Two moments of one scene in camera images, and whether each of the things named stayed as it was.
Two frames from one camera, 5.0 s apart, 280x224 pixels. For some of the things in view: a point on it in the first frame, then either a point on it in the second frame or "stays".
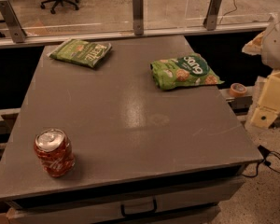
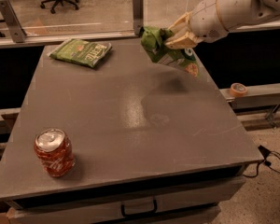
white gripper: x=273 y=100 -> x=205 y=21
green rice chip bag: x=187 y=70 -> x=153 y=43
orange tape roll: x=237 y=90 stays
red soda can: x=53 y=150 stays
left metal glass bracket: x=19 y=34 stays
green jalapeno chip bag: x=81 y=52 stays
